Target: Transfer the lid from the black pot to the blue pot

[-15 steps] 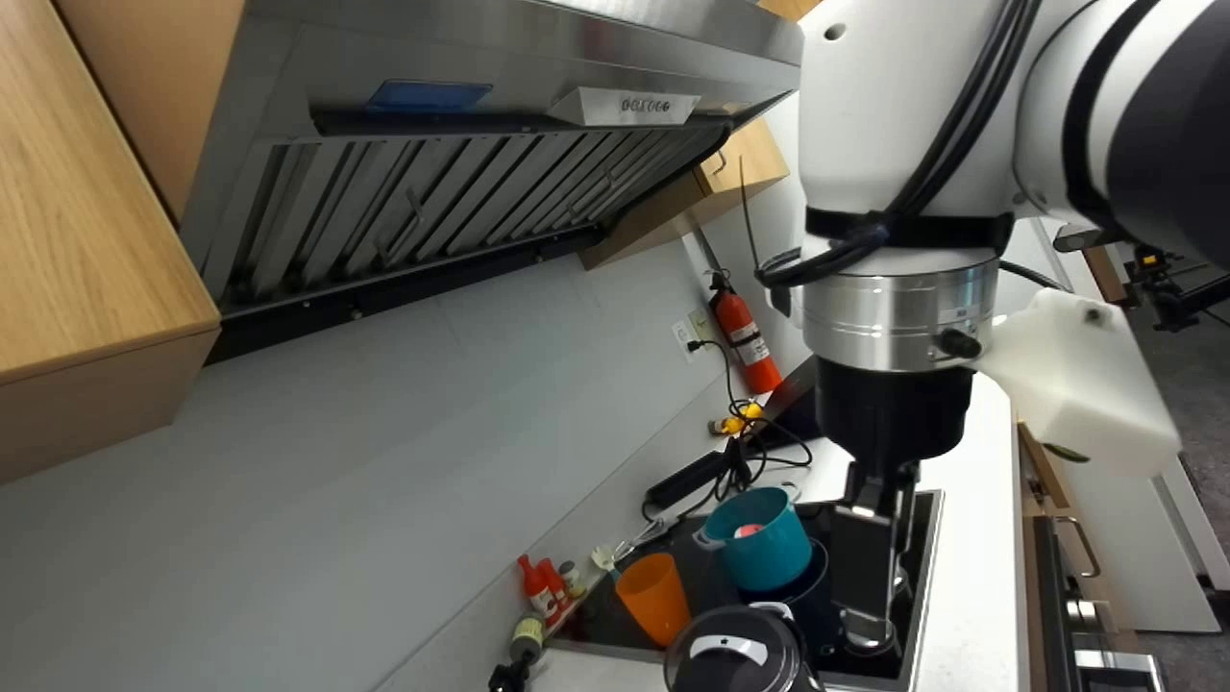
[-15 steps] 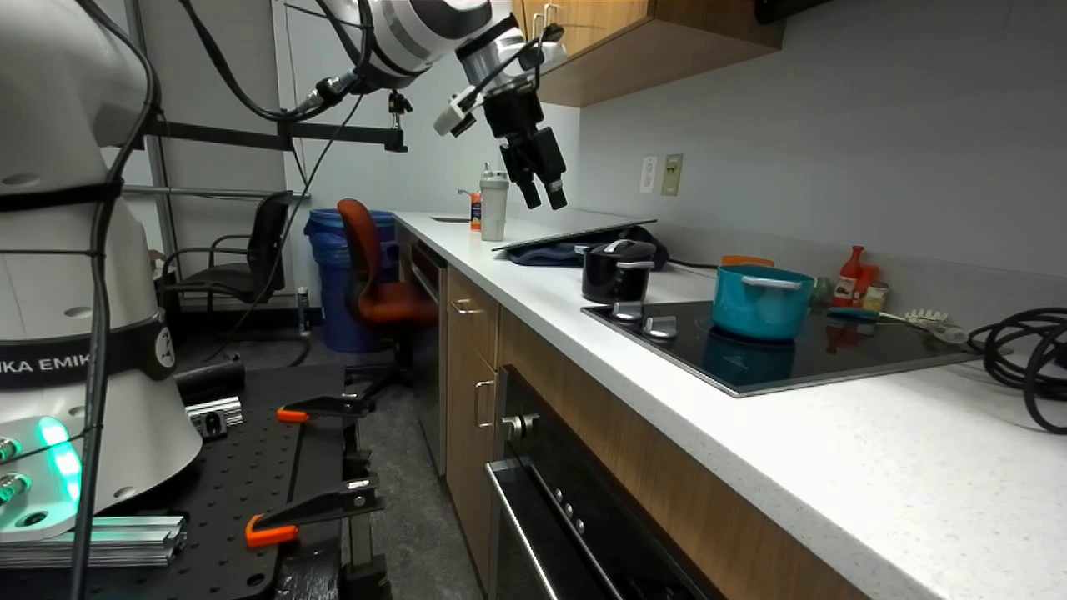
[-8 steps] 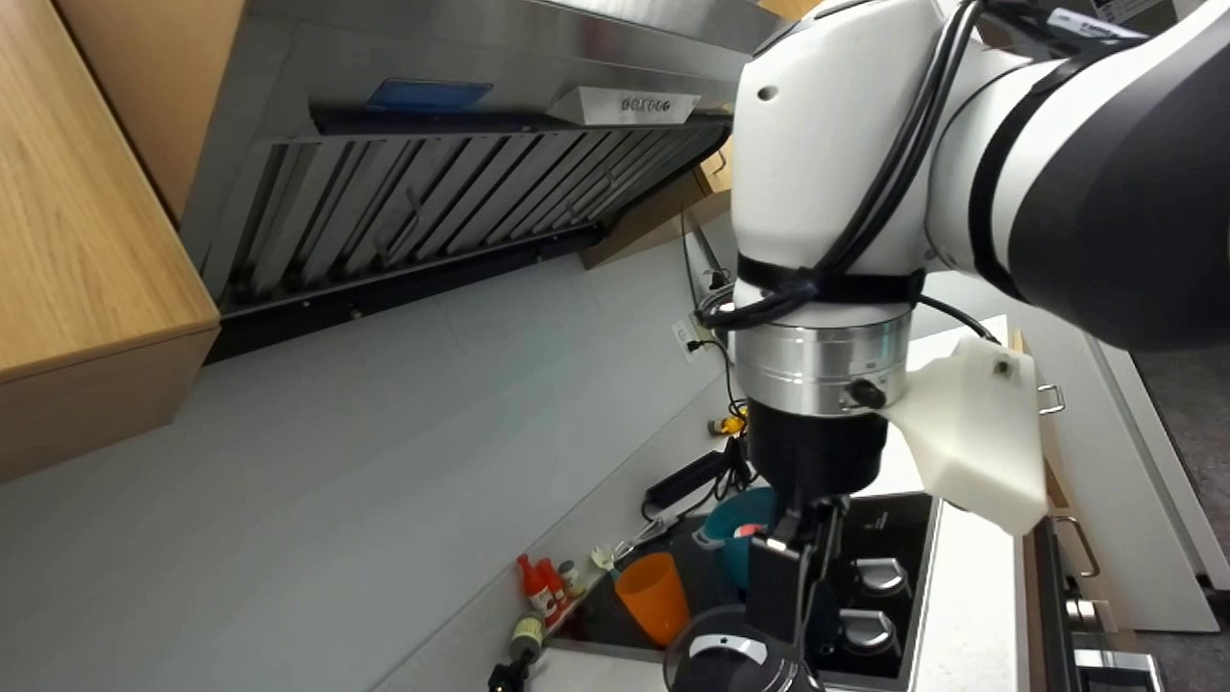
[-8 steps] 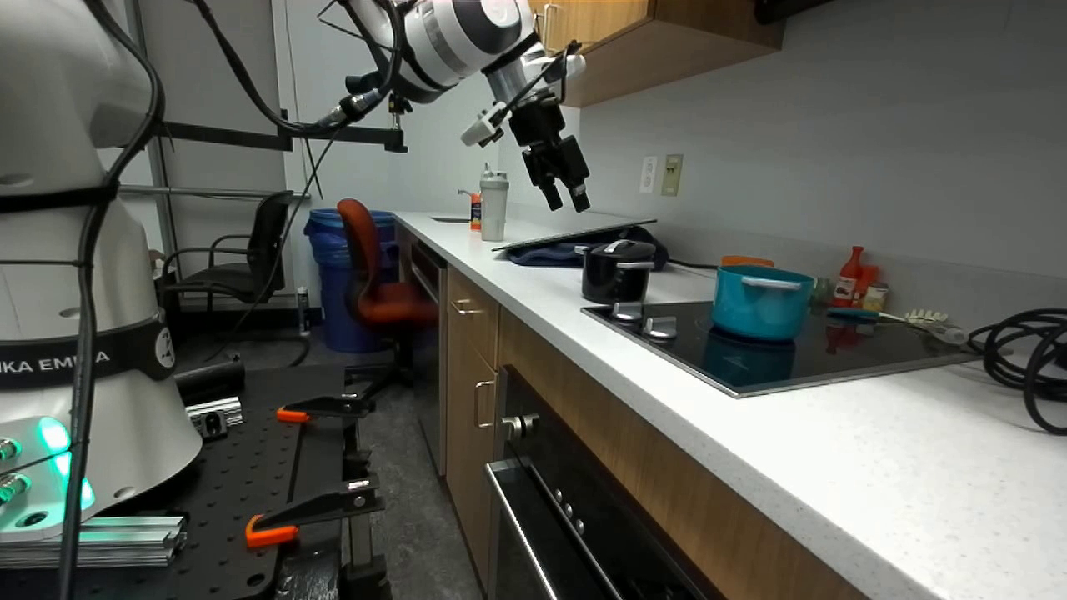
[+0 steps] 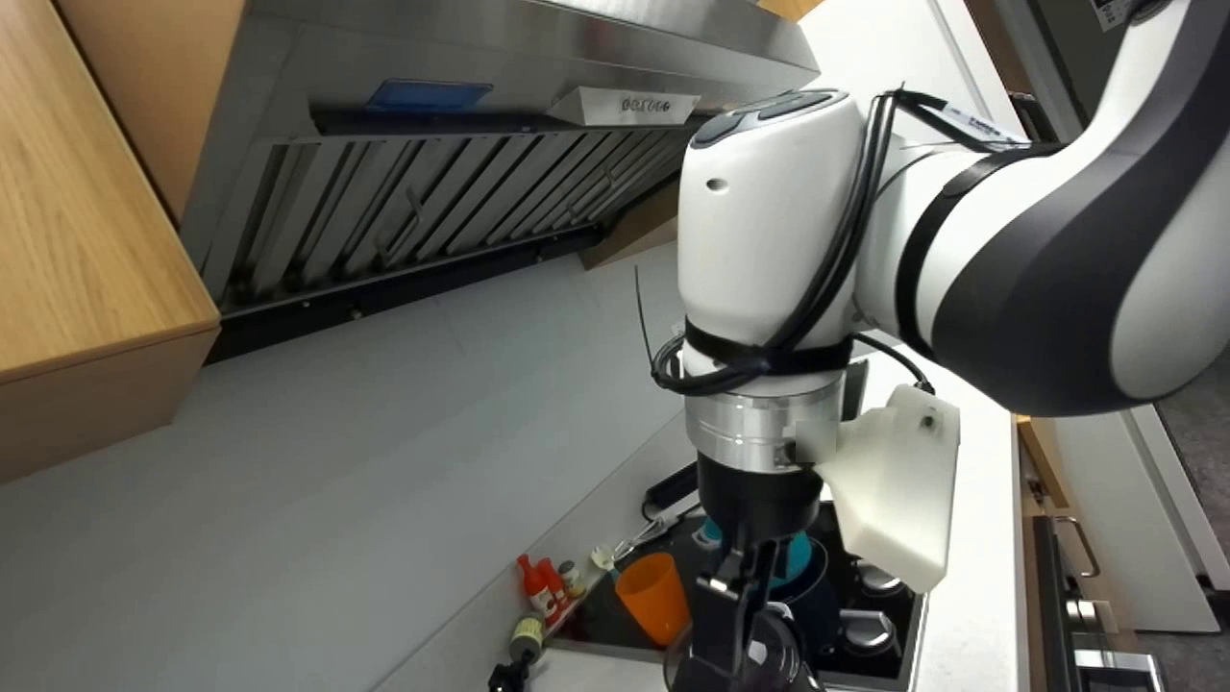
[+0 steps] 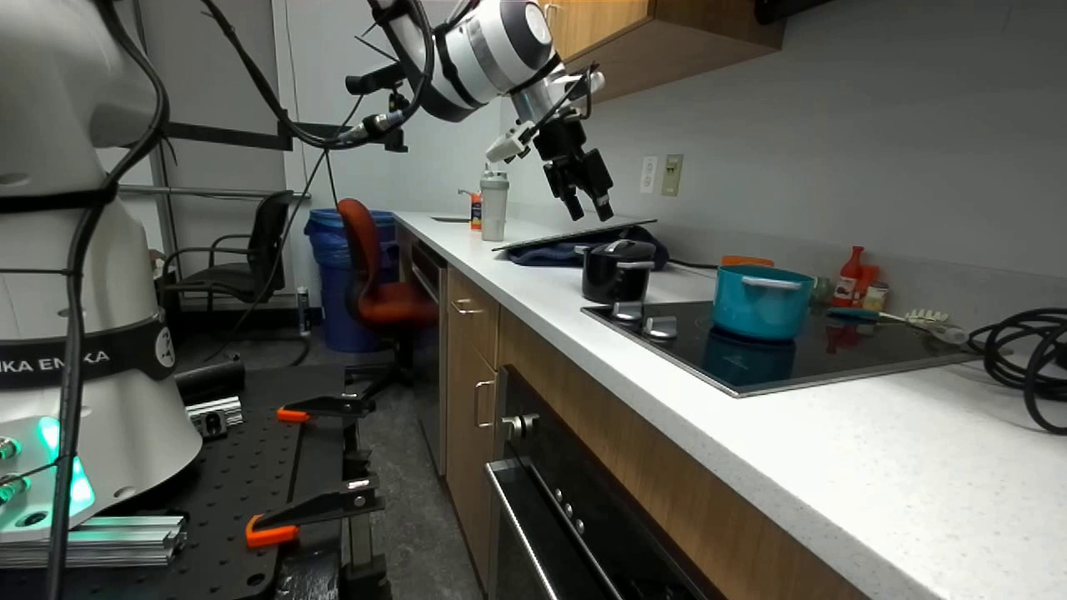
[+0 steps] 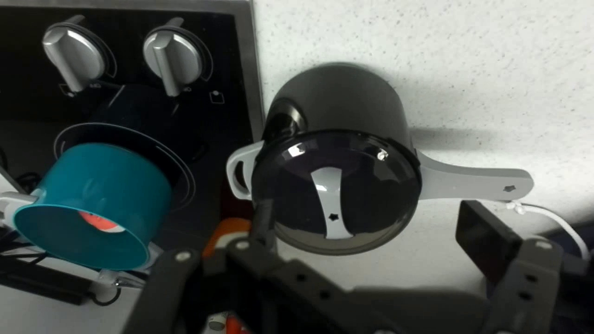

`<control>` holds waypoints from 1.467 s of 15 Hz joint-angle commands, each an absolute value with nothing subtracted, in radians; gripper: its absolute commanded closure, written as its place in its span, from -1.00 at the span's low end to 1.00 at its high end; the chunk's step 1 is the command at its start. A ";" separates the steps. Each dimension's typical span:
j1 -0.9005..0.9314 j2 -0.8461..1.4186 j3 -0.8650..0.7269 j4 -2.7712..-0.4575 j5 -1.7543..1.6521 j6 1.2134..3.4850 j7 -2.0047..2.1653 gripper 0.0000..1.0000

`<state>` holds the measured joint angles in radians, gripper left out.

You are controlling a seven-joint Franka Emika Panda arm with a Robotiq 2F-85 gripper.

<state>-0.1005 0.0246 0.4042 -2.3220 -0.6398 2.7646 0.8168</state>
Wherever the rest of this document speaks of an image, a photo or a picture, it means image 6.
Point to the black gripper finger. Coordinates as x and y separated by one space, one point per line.
572 200
601 188

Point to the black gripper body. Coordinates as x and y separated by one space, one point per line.
569 152

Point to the glass pot lid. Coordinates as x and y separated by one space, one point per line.
632 251

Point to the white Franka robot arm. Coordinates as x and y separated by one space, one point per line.
66 246

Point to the blue pot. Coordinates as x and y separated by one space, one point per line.
760 311

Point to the white shaker bottle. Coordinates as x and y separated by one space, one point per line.
495 211

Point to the small orange bottle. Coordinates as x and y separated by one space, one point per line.
474 213

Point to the silver cooktop knob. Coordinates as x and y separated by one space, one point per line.
628 311
659 327

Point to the orange cup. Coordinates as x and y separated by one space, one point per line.
749 262

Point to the wooden base cabinet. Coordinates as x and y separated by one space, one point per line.
467 344

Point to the red office chair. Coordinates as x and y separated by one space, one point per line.
389 302

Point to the silver oven knob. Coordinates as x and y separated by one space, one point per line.
517 423

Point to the blue trash bin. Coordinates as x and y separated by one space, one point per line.
329 288

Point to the red bottle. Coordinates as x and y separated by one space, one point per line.
854 277

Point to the black office chair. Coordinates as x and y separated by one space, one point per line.
270 236

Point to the black glass cooktop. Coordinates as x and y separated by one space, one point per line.
867 351

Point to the small black box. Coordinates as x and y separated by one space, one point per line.
209 380

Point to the small silver box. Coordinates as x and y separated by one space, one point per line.
215 420

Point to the black perforated robot table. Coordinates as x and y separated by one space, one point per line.
239 479

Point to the white light switch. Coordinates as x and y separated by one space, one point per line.
647 174

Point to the beige wall outlet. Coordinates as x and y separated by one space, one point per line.
670 174

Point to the wooden wall cabinet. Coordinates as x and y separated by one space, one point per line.
668 37

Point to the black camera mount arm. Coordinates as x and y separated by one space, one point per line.
243 136

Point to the grey metal frame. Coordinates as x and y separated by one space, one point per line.
165 211

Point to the aluminium extrusion rail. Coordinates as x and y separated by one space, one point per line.
121 538

